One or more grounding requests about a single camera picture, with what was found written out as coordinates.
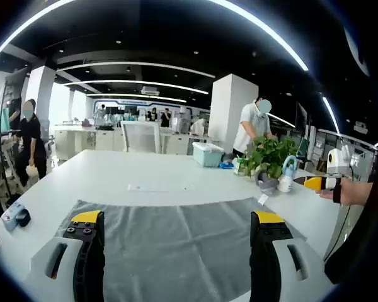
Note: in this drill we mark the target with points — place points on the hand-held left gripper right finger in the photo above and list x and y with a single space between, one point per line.
267 258

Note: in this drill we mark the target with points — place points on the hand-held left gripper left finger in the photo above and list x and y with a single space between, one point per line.
88 258

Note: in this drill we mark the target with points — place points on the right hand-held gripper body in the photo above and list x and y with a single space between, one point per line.
337 160

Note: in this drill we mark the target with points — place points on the grey towel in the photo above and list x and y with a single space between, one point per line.
176 245

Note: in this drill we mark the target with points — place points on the person's right hand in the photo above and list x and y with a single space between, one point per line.
326 193

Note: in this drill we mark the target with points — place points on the grey pot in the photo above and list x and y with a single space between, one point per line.
266 184

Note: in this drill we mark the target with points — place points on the green potted plant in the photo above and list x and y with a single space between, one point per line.
267 151

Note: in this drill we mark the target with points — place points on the green white carton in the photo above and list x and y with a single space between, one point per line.
240 166

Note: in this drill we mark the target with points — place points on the small blue tray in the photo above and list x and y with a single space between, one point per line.
226 165

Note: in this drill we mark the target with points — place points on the person's dark shirt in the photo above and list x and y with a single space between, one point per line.
349 261

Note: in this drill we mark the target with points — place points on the pale blue handheld device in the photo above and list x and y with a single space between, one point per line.
14 217

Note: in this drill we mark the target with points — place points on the white table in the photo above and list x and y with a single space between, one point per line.
113 176

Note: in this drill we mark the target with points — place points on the teal storage box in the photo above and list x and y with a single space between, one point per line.
208 155

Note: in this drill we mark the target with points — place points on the table outlet panel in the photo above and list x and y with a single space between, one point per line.
160 187

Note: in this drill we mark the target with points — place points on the white low cabinet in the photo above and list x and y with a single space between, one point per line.
82 140

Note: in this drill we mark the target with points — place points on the white mesh office chair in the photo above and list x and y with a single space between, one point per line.
141 138

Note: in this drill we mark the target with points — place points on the black metal rack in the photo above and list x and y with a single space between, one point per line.
3 141

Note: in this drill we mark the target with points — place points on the ceiling air conditioner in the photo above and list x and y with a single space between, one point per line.
150 91

